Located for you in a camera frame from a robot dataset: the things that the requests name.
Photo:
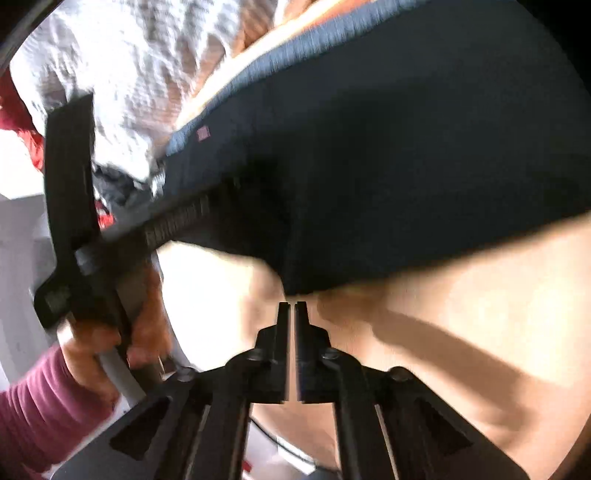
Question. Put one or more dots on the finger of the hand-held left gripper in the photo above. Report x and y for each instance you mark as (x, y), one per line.
(231, 194)

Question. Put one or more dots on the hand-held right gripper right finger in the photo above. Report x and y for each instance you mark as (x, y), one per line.
(302, 341)

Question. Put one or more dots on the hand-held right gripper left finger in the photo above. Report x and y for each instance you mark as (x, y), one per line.
(282, 341)

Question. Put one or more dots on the black pants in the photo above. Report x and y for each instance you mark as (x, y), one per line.
(392, 161)

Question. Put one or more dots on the person's left forearm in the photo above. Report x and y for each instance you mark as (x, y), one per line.
(41, 415)

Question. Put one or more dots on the person's left hand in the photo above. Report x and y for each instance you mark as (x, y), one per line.
(147, 314)

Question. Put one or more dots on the dark grey jacket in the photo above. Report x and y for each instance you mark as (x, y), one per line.
(117, 184)

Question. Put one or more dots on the red cloth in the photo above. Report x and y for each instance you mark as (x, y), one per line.
(21, 120)

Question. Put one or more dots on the grey striped duvet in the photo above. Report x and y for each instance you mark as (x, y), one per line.
(129, 69)

